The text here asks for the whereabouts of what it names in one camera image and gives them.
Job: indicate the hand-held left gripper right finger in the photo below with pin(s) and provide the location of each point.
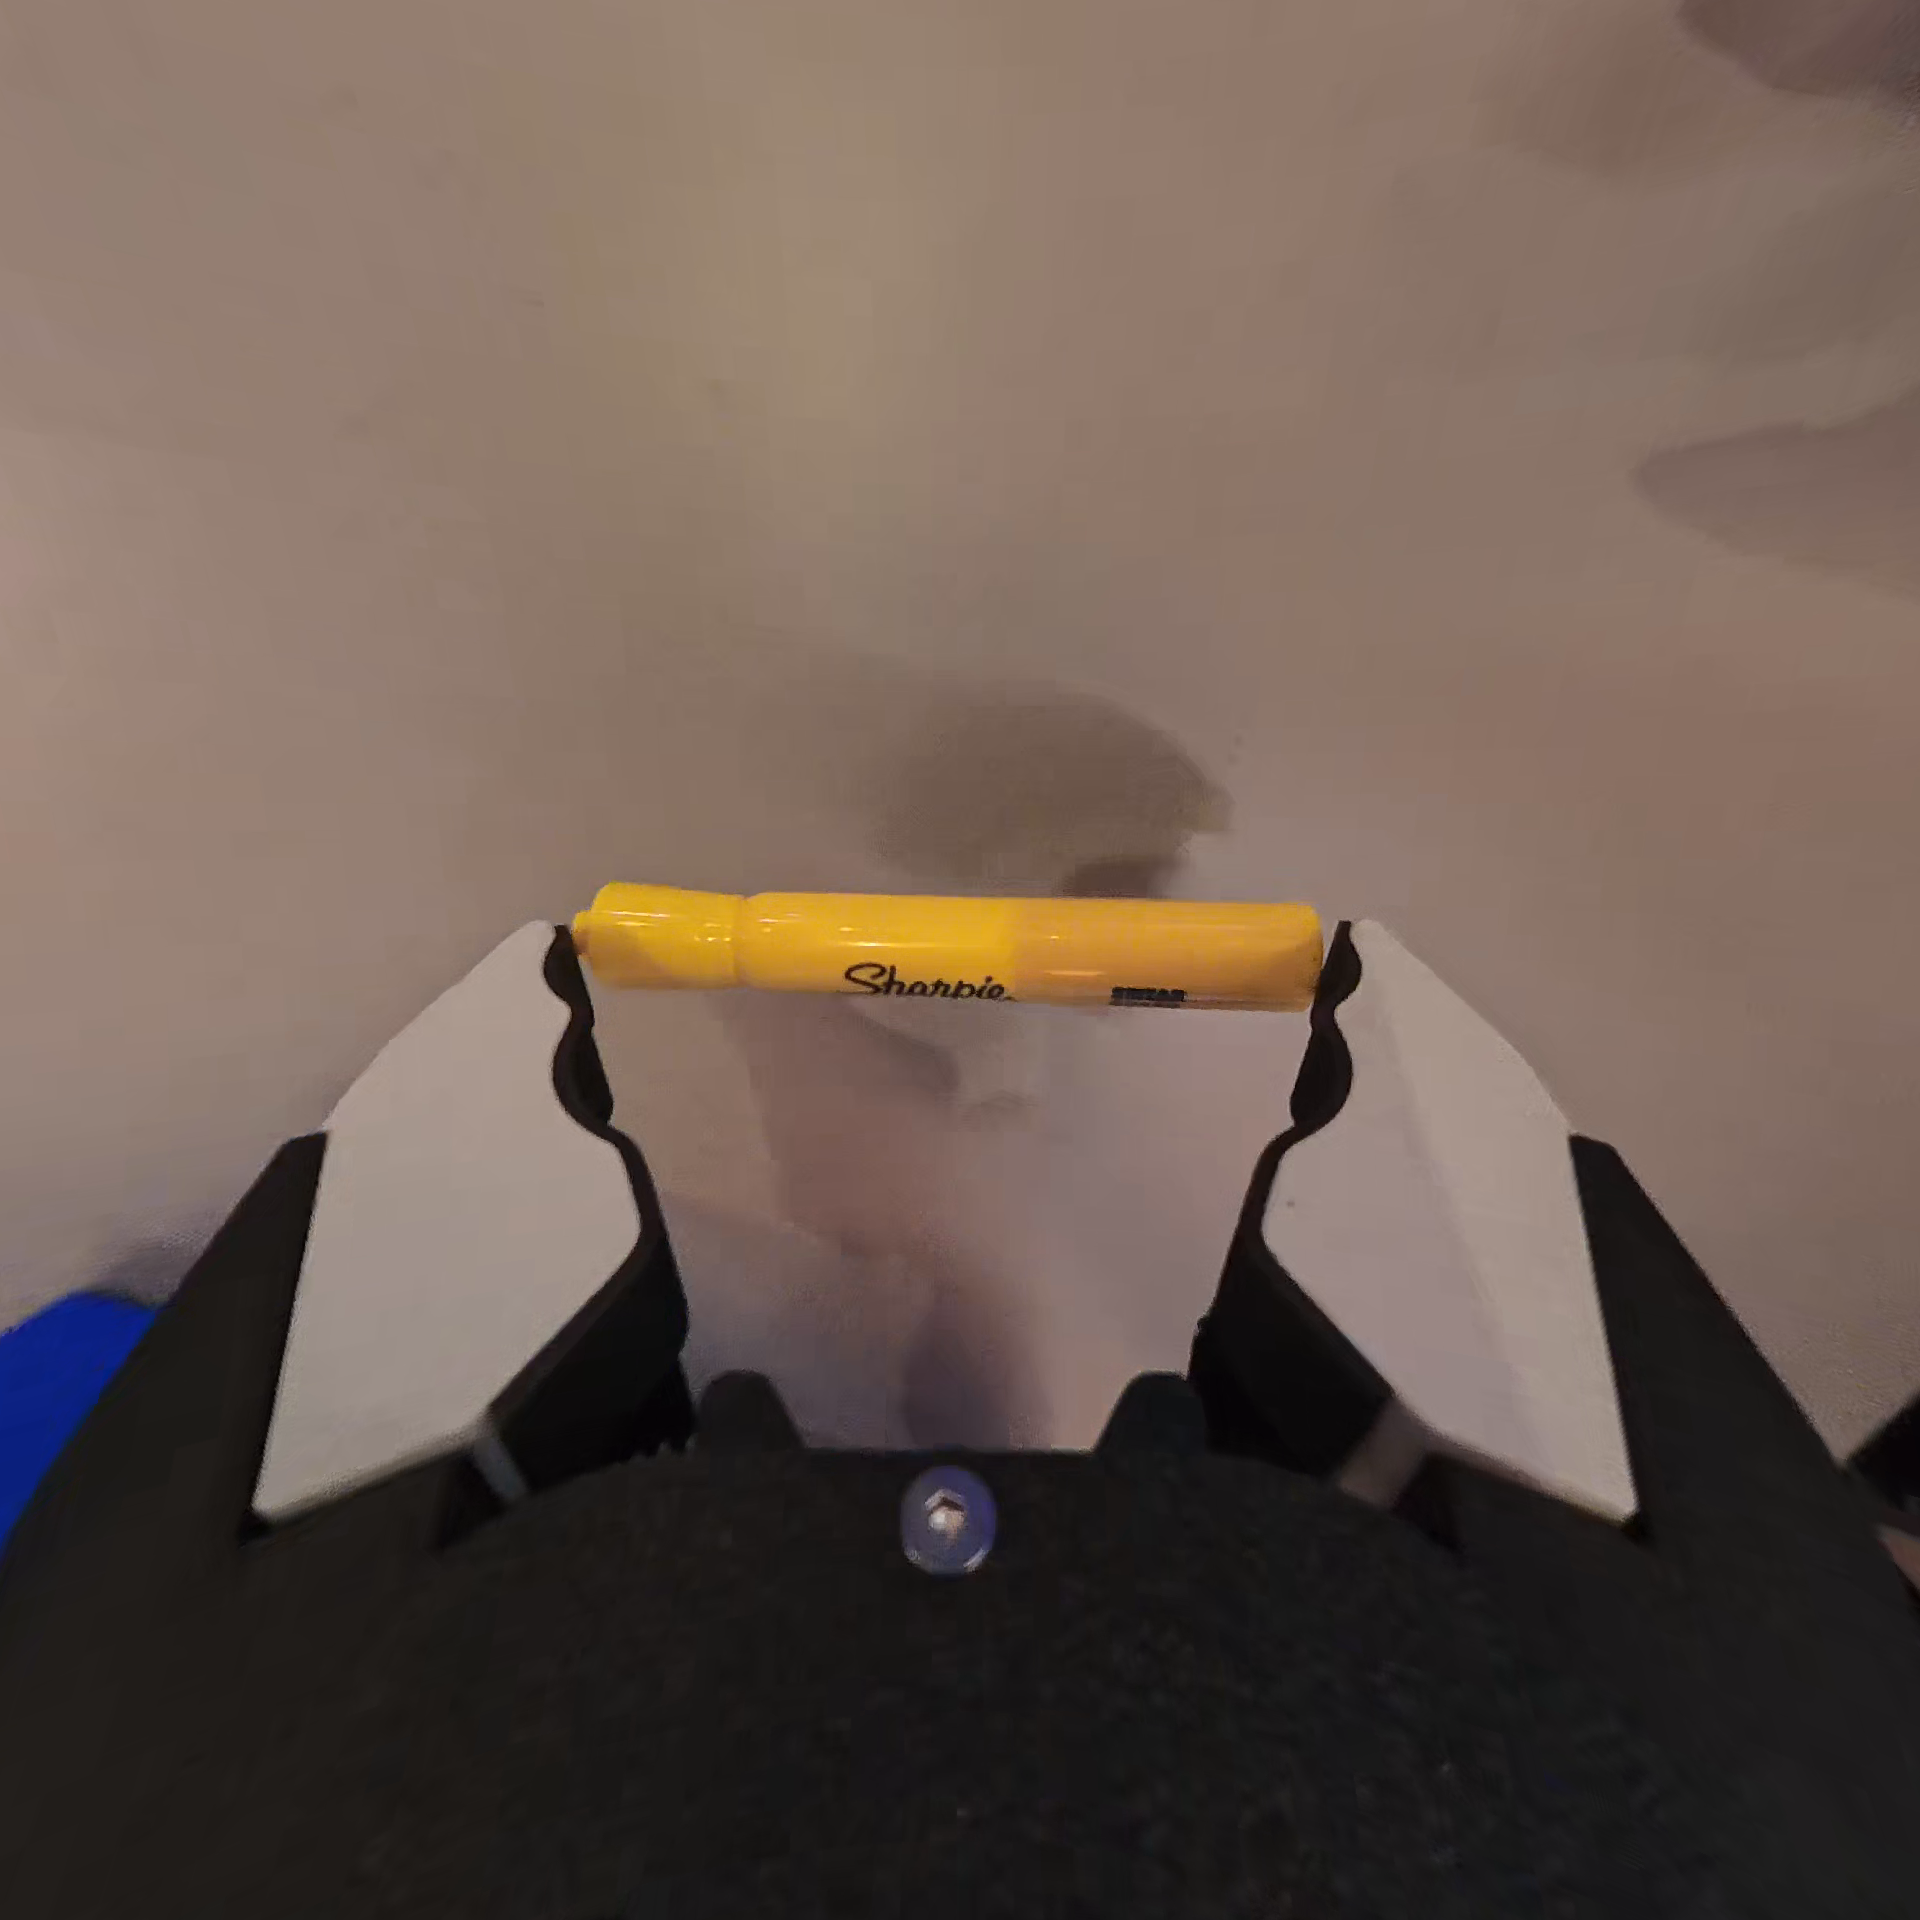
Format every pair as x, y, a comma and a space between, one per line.
1455, 1245

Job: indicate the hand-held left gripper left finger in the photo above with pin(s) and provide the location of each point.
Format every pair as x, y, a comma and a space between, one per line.
450, 1230

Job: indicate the blue plastic bin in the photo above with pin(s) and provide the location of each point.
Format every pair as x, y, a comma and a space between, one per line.
59, 1382

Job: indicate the yellow highlighter marker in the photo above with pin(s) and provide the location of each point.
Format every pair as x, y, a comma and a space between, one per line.
961, 938

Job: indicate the grey desk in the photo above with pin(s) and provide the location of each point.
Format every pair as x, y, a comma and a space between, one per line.
450, 451

